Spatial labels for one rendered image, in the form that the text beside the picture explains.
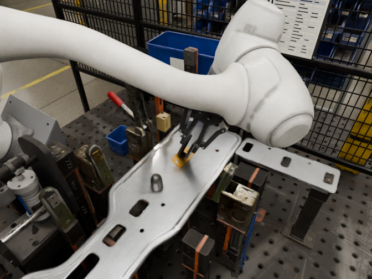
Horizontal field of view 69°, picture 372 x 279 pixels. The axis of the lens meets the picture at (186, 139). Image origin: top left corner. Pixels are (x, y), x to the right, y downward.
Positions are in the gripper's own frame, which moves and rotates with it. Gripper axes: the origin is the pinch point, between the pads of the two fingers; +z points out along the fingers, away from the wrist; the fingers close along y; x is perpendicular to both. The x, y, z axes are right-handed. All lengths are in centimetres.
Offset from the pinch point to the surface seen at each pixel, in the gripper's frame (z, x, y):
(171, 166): 6.2, -4.1, -0.7
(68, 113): 154, 93, -141
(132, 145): 12.3, -2.1, -15.5
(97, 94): 150, 134, -144
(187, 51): -10.6, 26.9, -21.8
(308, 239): 17, 17, 49
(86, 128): 56, 23, -56
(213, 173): 1.8, -0.1, 10.3
